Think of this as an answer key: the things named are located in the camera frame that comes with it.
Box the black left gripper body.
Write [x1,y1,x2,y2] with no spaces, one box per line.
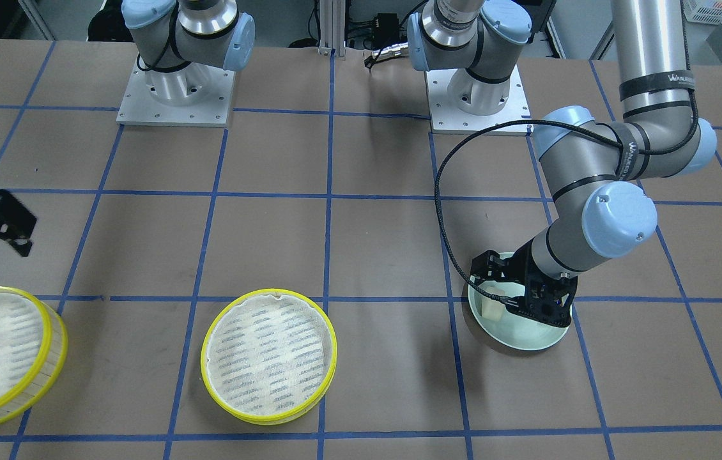
[470,247,578,327]

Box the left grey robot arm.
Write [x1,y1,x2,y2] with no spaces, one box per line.
[407,1,717,328]

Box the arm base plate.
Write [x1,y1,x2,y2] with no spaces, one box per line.
[116,63,236,128]
[424,66,531,135]

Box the light green plate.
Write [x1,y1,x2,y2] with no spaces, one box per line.
[467,252,571,351]

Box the white bun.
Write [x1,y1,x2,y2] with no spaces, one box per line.
[480,284,507,321]

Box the yellow bamboo steamer basket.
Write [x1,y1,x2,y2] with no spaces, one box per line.
[200,288,338,426]

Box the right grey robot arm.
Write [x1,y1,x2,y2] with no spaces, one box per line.
[0,1,256,257]

